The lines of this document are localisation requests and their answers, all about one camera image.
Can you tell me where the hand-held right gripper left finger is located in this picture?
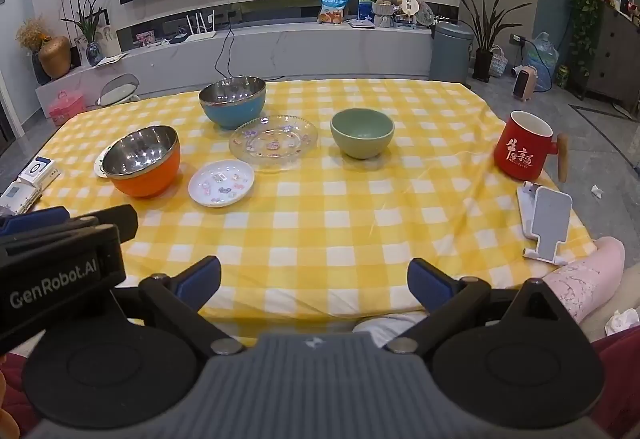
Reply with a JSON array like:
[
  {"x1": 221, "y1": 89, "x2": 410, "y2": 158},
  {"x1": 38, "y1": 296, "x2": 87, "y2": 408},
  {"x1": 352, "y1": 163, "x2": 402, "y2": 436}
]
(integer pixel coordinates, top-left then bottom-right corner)
[{"x1": 119, "y1": 255, "x2": 246, "y2": 359}]

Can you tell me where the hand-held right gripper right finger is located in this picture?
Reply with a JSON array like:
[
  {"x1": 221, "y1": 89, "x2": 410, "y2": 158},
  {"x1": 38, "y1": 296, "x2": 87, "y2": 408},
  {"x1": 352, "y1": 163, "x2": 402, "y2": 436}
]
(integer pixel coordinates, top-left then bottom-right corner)
[{"x1": 386, "y1": 258, "x2": 581, "y2": 359}]

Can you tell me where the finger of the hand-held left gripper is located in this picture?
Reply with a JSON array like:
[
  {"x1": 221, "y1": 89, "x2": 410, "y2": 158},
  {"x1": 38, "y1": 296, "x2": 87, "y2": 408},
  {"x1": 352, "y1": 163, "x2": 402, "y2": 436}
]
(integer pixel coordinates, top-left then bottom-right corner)
[
  {"x1": 69, "y1": 204, "x2": 139, "y2": 240},
  {"x1": 0, "y1": 206, "x2": 70, "y2": 236}
]

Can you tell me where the orange steel bowl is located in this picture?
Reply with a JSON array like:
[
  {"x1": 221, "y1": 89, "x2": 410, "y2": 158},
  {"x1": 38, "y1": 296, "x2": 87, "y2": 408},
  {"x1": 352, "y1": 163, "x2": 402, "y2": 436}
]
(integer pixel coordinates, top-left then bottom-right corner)
[{"x1": 101, "y1": 125, "x2": 181, "y2": 198}]

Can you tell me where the white fruit pattern plate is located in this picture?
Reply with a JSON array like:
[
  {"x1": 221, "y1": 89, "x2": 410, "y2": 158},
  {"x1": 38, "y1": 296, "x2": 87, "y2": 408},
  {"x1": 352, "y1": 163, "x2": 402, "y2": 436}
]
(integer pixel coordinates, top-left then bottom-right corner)
[{"x1": 94, "y1": 145, "x2": 117, "y2": 179}]

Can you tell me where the green ceramic bowl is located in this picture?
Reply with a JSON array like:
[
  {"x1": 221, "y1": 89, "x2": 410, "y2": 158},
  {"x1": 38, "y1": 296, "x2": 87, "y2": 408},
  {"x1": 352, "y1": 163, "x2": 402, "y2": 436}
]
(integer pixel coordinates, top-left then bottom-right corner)
[{"x1": 330, "y1": 108, "x2": 395, "y2": 159}]

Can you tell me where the white and blue box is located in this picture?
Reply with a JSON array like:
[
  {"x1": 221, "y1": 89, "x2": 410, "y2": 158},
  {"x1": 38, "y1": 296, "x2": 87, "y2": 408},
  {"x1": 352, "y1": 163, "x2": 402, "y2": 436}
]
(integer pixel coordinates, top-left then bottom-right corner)
[{"x1": 17, "y1": 158, "x2": 62, "y2": 186}]

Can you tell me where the small white patterned plate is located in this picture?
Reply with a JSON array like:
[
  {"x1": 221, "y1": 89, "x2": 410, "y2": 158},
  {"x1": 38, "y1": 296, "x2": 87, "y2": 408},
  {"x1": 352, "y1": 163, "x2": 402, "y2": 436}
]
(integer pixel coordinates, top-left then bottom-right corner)
[{"x1": 188, "y1": 160, "x2": 255, "y2": 209}]

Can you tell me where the pink plastic box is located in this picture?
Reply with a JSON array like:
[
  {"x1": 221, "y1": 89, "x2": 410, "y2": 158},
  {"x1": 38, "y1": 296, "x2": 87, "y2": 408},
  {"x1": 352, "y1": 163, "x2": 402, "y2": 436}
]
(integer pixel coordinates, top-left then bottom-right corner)
[{"x1": 47, "y1": 90, "x2": 87, "y2": 125}]

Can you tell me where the yellow checkered tablecloth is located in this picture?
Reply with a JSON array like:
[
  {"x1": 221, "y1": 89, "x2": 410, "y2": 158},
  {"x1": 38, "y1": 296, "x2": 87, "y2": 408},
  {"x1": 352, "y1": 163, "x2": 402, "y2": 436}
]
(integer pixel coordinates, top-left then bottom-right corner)
[{"x1": 27, "y1": 78, "x2": 601, "y2": 336}]

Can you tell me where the round grey mesh cover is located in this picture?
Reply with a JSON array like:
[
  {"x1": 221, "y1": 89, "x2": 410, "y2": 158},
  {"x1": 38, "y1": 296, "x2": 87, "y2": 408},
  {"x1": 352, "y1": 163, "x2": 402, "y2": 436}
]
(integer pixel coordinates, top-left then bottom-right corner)
[{"x1": 96, "y1": 73, "x2": 141, "y2": 108}]

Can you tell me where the white folding phone stand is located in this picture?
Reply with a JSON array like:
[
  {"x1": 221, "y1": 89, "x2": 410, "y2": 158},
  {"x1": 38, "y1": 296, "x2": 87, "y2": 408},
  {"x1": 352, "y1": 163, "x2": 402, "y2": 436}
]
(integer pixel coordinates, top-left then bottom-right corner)
[{"x1": 516, "y1": 180, "x2": 575, "y2": 266}]

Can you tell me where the person's leg in pink trousers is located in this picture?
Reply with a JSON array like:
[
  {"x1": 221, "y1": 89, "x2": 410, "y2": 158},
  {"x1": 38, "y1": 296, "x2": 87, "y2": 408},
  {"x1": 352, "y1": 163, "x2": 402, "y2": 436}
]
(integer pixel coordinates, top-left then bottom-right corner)
[{"x1": 542, "y1": 236, "x2": 626, "y2": 325}]

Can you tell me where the clear glass plate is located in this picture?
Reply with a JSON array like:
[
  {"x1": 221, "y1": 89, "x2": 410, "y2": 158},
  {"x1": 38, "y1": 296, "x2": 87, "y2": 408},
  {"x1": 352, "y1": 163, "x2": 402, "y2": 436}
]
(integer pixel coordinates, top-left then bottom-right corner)
[{"x1": 229, "y1": 114, "x2": 319, "y2": 168}]

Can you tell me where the brown vase with dried flowers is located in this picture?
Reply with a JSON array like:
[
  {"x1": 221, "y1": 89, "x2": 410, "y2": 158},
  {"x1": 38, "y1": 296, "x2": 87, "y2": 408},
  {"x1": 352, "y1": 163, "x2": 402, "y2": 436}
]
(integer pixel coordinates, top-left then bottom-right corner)
[{"x1": 16, "y1": 18, "x2": 72, "y2": 80}]

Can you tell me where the plant in blue vase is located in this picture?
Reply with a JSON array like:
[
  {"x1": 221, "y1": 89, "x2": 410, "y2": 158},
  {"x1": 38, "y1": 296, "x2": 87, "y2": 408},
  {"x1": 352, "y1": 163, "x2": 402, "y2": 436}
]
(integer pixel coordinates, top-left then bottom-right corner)
[{"x1": 62, "y1": 0, "x2": 111, "y2": 68}]

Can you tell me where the crumpled white tissue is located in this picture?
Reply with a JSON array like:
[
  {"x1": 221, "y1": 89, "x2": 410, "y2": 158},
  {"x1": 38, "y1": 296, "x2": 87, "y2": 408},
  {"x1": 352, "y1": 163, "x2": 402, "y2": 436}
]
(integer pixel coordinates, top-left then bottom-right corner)
[{"x1": 605, "y1": 309, "x2": 640, "y2": 336}]

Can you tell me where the white router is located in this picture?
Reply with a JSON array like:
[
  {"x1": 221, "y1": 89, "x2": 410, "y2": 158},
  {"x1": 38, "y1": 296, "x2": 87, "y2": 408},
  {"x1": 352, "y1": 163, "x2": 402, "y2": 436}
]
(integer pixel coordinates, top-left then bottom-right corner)
[{"x1": 186, "y1": 9, "x2": 217, "y2": 40}]

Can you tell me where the dark red cloth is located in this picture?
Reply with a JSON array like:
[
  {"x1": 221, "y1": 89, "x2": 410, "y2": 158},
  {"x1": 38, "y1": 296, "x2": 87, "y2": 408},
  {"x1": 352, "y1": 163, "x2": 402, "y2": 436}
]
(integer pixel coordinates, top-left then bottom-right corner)
[{"x1": 591, "y1": 326, "x2": 640, "y2": 438}]

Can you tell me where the small pink heater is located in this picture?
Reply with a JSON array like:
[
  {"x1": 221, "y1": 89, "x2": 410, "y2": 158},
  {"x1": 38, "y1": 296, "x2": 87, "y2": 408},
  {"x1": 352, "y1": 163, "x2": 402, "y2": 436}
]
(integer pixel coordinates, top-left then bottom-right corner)
[{"x1": 512, "y1": 64, "x2": 539, "y2": 101}]

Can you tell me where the plant in black pot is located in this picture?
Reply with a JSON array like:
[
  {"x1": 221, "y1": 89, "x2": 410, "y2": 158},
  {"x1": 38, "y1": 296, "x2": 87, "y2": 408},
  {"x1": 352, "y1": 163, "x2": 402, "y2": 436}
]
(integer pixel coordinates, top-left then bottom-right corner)
[{"x1": 450, "y1": 0, "x2": 531, "y2": 84}]

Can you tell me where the grey trash can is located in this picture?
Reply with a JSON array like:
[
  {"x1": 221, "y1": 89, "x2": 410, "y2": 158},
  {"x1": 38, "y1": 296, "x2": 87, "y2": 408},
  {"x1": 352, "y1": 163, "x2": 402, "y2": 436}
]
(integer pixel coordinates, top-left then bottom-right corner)
[{"x1": 430, "y1": 22, "x2": 475, "y2": 85}]

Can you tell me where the woven basket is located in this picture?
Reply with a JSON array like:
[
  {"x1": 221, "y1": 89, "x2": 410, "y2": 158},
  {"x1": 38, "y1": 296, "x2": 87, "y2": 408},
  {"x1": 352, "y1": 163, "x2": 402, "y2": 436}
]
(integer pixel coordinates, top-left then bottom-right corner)
[{"x1": 489, "y1": 45, "x2": 509, "y2": 78}]

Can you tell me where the white marble tv console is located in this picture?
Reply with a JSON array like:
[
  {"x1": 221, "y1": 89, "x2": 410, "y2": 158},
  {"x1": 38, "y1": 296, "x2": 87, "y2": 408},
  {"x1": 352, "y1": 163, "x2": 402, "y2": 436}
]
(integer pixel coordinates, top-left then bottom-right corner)
[{"x1": 35, "y1": 14, "x2": 434, "y2": 121}]

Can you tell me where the blue water bottle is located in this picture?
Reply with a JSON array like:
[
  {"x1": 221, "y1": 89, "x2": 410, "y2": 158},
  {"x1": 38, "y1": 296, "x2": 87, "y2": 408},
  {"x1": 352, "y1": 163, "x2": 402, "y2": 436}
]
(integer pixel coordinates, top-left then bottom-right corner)
[{"x1": 525, "y1": 32, "x2": 559, "y2": 93}]

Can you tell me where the brown teddy bear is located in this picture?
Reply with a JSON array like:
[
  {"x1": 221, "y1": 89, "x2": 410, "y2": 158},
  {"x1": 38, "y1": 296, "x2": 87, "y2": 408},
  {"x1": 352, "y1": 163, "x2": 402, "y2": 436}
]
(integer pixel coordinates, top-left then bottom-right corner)
[{"x1": 372, "y1": 0, "x2": 399, "y2": 28}]

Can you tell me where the blue snack bag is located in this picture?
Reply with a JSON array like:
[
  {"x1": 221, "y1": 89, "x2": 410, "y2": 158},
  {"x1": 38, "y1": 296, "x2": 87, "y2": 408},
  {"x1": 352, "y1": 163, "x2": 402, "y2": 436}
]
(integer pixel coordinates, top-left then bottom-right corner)
[{"x1": 318, "y1": 0, "x2": 351, "y2": 25}]

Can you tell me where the grey cabinet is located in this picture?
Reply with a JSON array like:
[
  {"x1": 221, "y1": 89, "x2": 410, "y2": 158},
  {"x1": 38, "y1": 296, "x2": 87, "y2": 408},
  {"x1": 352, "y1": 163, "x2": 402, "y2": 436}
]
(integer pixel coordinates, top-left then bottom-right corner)
[{"x1": 582, "y1": 2, "x2": 640, "y2": 111}]

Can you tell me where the ring binder notebook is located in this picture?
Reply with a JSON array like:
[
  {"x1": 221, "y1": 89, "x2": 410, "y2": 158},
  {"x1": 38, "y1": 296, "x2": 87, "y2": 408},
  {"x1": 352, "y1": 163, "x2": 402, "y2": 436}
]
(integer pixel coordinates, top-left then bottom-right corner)
[{"x1": 0, "y1": 179, "x2": 48, "y2": 216}]

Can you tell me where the red mug with wooden handle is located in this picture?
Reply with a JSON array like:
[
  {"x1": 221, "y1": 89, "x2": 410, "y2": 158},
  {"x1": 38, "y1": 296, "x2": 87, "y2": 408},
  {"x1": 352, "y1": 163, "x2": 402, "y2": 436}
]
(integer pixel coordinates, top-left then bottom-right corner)
[{"x1": 493, "y1": 110, "x2": 570, "y2": 184}]

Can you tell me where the black cable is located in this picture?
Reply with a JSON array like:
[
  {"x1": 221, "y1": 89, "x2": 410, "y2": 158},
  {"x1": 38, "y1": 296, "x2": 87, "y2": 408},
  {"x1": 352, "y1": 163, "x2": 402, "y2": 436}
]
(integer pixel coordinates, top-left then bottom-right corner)
[{"x1": 215, "y1": 24, "x2": 236, "y2": 80}]

